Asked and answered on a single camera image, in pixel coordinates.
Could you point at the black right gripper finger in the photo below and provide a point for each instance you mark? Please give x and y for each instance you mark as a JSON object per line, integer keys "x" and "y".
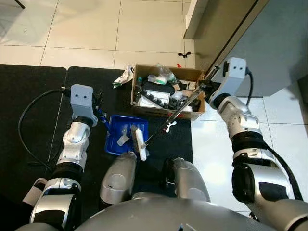
{"x": 207, "y": 88}
{"x": 213, "y": 73}

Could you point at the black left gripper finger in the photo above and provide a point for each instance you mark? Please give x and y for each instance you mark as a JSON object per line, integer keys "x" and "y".
{"x": 98, "y": 95}
{"x": 103, "y": 116}

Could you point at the small white paper scrap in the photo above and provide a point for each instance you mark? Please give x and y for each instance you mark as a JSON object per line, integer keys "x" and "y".
{"x": 123, "y": 141}

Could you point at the blue plastic dustpan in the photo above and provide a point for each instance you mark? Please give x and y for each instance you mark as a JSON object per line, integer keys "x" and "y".
{"x": 118, "y": 147}

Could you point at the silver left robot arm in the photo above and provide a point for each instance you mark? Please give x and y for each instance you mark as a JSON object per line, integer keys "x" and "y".
{"x": 72, "y": 149}

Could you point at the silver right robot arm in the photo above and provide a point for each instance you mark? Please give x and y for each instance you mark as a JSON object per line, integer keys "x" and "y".
{"x": 260, "y": 163}

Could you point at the black floor mat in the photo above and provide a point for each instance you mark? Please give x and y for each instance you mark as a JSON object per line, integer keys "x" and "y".
{"x": 168, "y": 144}
{"x": 29, "y": 77}

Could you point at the green and white wrapper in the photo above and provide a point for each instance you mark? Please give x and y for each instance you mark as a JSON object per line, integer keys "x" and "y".
{"x": 125, "y": 78}

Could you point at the small black clip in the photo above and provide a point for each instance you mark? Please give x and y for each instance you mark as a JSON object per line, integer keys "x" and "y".
{"x": 184, "y": 54}

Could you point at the clear plastic bottle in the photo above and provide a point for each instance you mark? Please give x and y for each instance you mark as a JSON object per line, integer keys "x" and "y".
{"x": 167, "y": 72}

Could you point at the brown wooden cabinet panel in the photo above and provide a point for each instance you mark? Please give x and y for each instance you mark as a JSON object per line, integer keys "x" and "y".
{"x": 226, "y": 29}

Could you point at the cardboard box of rubbish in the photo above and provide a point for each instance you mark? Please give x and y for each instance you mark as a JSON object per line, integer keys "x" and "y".
{"x": 163, "y": 114}

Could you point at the white and red small item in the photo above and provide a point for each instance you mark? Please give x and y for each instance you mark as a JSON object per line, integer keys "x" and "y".
{"x": 170, "y": 126}

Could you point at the white flat carton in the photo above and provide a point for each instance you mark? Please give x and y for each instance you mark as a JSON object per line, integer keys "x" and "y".
{"x": 154, "y": 98}

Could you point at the white cabinet panel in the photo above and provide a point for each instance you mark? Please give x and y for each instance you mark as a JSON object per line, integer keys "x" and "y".
{"x": 195, "y": 17}

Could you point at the silver left robot leg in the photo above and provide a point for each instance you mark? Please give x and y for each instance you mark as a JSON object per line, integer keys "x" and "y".
{"x": 118, "y": 178}

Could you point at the silver robot leg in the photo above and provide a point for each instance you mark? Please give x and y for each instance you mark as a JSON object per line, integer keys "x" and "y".
{"x": 187, "y": 180}
{"x": 118, "y": 178}

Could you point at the grey cabinet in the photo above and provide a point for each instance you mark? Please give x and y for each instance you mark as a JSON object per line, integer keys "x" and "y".
{"x": 284, "y": 38}

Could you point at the silver right robot leg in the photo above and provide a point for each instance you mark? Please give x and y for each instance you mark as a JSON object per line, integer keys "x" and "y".
{"x": 187, "y": 180}

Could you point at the black chair leg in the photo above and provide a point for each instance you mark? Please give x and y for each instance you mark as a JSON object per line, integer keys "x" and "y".
{"x": 19, "y": 4}

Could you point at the silver robot torso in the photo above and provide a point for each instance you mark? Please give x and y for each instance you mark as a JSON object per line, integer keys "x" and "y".
{"x": 173, "y": 216}

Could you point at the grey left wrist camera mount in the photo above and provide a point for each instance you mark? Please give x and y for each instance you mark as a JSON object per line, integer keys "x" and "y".
{"x": 83, "y": 103}

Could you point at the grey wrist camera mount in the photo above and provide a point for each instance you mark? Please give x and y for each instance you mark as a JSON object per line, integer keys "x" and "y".
{"x": 83, "y": 103}
{"x": 233, "y": 74}

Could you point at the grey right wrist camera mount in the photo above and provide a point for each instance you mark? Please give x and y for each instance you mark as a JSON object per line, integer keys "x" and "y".
{"x": 233, "y": 74}

